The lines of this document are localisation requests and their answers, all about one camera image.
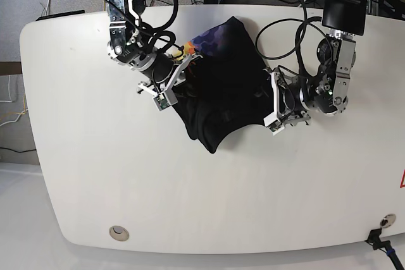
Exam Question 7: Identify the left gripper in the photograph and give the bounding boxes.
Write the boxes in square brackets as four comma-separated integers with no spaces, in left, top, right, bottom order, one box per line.
[253,66,311,127]

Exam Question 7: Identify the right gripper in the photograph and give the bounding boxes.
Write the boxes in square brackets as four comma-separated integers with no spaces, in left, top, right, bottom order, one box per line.
[137,53,203,98]

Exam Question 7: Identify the black T-shirt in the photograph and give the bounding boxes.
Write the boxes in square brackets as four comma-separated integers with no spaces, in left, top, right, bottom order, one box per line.
[173,16,272,154]

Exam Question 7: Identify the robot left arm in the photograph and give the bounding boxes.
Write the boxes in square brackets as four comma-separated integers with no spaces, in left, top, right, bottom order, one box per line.
[264,0,367,134]

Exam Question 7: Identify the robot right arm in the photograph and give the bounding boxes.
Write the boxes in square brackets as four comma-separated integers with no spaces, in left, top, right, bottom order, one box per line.
[104,0,193,104]

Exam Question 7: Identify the silver table grommet left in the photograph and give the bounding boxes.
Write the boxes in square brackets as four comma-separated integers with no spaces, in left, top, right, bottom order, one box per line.
[109,226,130,242]

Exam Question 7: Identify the silver table grommet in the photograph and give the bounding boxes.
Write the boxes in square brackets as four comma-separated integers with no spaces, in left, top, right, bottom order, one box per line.
[380,214,396,229]
[109,226,130,242]

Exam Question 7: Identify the red warning triangle sticker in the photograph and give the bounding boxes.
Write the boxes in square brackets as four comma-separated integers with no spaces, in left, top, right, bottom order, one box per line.
[399,170,405,188]

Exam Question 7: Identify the silver table grommet right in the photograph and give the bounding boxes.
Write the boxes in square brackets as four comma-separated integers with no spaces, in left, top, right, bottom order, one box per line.
[380,214,396,229]

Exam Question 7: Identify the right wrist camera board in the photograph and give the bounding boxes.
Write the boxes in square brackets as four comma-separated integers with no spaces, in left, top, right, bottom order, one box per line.
[153,90,178,111]

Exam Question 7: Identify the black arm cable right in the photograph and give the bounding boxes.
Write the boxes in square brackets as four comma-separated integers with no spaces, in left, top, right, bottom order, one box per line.
[82,0,178,62]

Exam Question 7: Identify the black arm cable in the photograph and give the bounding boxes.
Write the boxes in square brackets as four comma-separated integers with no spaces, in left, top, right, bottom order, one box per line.
[82,0,178,62]
[254,0,327,78]

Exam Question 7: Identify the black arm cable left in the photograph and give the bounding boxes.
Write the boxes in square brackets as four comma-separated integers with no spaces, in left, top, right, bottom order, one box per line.
[254,0,327,78]

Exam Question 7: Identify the white cable at left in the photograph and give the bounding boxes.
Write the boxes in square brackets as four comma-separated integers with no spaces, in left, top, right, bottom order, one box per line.
[0,75,26,126]

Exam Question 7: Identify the black clamp with cable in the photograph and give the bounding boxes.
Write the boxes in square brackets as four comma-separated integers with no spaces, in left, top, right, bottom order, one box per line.
[365,228,404,270]

